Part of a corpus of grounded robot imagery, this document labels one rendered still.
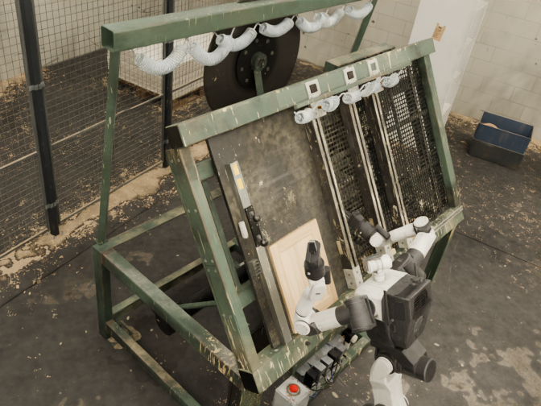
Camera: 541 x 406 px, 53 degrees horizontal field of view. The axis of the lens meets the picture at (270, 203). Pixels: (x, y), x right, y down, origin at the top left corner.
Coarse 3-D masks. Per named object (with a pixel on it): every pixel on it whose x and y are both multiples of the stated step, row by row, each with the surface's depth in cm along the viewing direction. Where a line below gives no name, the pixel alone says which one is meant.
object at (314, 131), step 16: (336, 96) 274; (320, 112) 284; (304, 128) 291; (320, 128) 289; (320, 144) 289; (320, 160) 292; (320, 176) 296; (336, 192) 298; (336, 208) 297; (336, 224) 301; (336, 240) 306; (352, 256) 307; (352, 272) 306; (352, 288) 311
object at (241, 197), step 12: (228, 168) 252; (240, 192) 254; (240, 204) 256; (252, 240) 260; (252, 252) 263; (264, 252) 264; (264, 264) 263; (264, 276) 264; (264, 288) 267; (276, 288) 268; (276, 300) 268; (276, 312) 268; (276, 324) 271; (288, 336) 273
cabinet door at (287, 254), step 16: (304, 224) 289; (288, 240) 278; (304, 240) 287; (320, 240) 295; (272, 256) 270; (288, 256) 278; (304, 256) 287; (320, 256) 295; (288, 272) 278; (304, 272) 286; (288, 288) 277; (288, 304) 277; (320, 304) 294
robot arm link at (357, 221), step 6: (354, 216) 299; (360, 216) 301; (348, 222) 304; (354, 222) 301; (360, 222) 299; (366, 222) 299; (354, 228) 303; (360, 228) 298; (366, 228) 297; (360, 234) 299
